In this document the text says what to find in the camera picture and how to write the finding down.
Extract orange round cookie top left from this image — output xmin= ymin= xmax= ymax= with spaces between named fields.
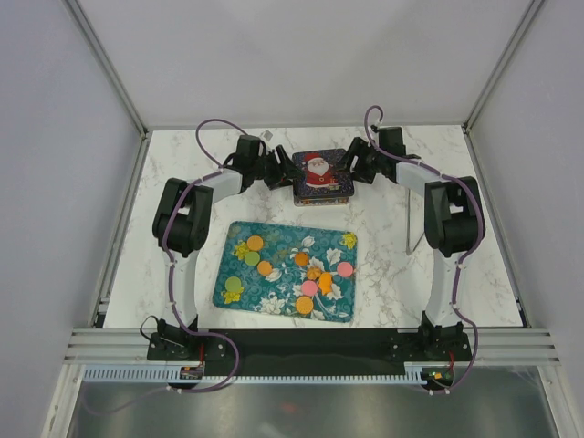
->
xmin=246 ymin=235 xmax=264 ymax=252

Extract orange round cookie bottom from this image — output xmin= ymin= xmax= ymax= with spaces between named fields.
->
xmin=295 ymin=296 xmax=314 ymax=315

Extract teal floral tray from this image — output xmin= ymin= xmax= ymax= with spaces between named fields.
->
xmin=213 ymin=221 xmax=358 ymax=323

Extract square cookie tin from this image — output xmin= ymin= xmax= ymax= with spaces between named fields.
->
xmin=293 ymin=195 xmax=350 ymax=207

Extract pink round cookie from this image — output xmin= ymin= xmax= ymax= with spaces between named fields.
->
xmin=301 ymin=280 xmax=318 ymax=297
xmin=337 ymin=262 xmax=355 ymax=278

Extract metal tongs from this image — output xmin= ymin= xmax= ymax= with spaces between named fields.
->
xmin=405 ymin=189 xmax=425 ymax=256

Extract orange round cookie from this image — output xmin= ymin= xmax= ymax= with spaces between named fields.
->
xmin=256 ymin=260 xmax=273 ymax=276
xmin=295 ymin=296 xmax=314 ymax=315
xmin=246 ymin=235 xmax=264 ymax=252

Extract green round cookie lower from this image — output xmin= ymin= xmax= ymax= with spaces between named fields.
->
xmin=225 ymin=276 xmax=243 ymax=293

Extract pink round cookie right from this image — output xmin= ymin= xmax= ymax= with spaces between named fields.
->
xmin=337 ymin=262 xmax=355 ymax=278

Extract aluminium frame rail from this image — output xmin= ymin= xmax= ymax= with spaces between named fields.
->
xmin=63 ymin=328 xmax=559 ymax=366

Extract black mounting base plate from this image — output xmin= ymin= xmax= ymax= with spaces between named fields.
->
xmin=162 ymin=328 xmax=467 ymax=376

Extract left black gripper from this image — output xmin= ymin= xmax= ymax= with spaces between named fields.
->
xmin=251 ymin=147 xmax=305 ymax=193

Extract green round cookie upper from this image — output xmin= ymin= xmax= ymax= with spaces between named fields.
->
xmin=244 ymin=251 xmax=261 ymax=266

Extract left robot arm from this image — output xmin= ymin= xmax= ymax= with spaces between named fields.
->
xmin=147 ymin=134 xmax=302 ymax=361

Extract orange round cookie left centre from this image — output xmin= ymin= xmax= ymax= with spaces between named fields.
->
xmin=256 ymin=260 xmax=273 ymax=276

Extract white cable duct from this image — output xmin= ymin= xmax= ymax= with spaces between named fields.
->
xmin=82 ymin=364 xmax=427 ymax=385

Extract pink round cookie lower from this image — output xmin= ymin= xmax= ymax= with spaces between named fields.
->
xmin=301 ymin=280 xmax=318 ymax=297

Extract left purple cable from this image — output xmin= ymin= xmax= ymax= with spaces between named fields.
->
xmin=139 ymin=119 xmax=241 ymax=393

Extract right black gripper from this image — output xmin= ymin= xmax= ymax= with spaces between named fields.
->
xmin=332 ymin=137 xmax=385 ymax=185

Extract orange flower cookie lower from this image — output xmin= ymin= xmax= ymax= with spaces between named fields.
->
xmin=318 ymin=272 xmax=333 ymax=295

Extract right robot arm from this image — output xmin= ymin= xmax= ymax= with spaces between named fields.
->
xmin=337 ymin=125 xmax=485 ymax=361

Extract orange round cookie mid right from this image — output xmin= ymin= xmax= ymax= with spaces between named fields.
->
xmin=306 ymin=266 xmax=322 ymax=281

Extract gold tin lid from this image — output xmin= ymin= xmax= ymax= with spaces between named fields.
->
xmin=292 ymin=149 xmax=354 ymax=198

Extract green round cookie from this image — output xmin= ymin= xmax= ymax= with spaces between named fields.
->
xmin=244 ymin=251 xmax=261 ymax=266
xmin=225 ymin=276 xmax=243 ymax=293

